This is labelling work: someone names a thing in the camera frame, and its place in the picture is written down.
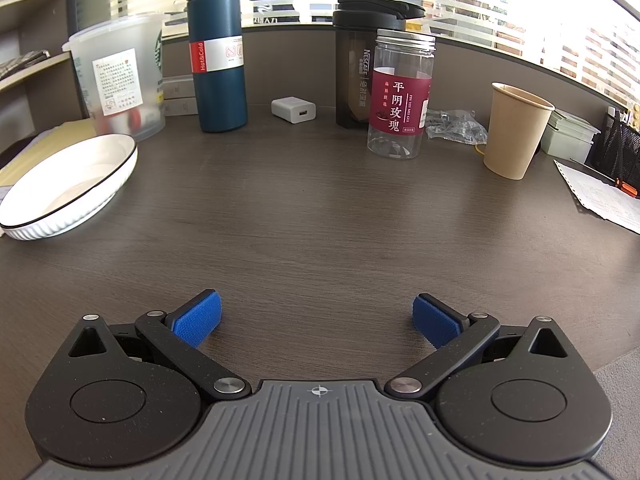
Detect black mesh desk organizer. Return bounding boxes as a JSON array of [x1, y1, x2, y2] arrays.
[[590, 105, 640, 188]]

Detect dark blue thermos bottle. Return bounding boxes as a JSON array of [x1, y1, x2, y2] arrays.
[[186, 0, 261, 134]]

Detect dark grey desk partition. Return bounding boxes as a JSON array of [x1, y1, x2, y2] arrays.
[[65, 0, 640, 126]]

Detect clear plastic bag of screws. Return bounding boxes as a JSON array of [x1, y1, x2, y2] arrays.
[[424, 108, 488, 147]]

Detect yellow notepad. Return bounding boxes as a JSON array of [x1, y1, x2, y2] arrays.
[[0, 119, 98, 188]]

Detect white bowl black rim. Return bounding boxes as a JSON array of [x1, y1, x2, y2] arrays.
[[0, 133, 138, 241]]

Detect tan paper cup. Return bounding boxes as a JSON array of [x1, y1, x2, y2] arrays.
[[482, 82, 556, 181]]

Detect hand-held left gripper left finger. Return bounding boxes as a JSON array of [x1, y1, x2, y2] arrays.
[[65, 289, 252, 403]]

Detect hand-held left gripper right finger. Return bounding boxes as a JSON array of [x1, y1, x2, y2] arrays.
[[384, 292, 576, 403]]

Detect grey towel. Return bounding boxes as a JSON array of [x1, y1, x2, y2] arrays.
[[592, 360, 640, 480]]

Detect white charger adapter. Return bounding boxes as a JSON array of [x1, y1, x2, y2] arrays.
[[271, 96, 317, 125]]

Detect checkered cloth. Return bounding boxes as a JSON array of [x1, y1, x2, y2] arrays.
[[0, 50, 51, 81]]

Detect white perforated paper sheet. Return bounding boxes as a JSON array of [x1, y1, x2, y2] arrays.
[[553, 159, 640, 235]]

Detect orange handle screwdriver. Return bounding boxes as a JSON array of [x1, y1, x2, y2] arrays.
[[570, 159, 638, 196]]

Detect translucent plastic cup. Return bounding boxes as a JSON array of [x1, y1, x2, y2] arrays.
[[62, 12, 167, 142]]

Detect wooden shelf unit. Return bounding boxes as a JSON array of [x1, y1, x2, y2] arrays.
[[0, 0, 96, 161]]

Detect white flat boxes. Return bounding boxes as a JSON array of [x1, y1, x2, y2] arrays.
[[157, 75, 201, 117]]

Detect clear plastic jar red label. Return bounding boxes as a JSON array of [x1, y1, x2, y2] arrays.
[[366, 28, 437, 160]]

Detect black shaker bottle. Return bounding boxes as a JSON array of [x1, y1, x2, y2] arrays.
[[332, 0, 427, 129]]

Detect pale green box stack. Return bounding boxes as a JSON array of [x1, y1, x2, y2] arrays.
[[540, 108, 602, 163]]

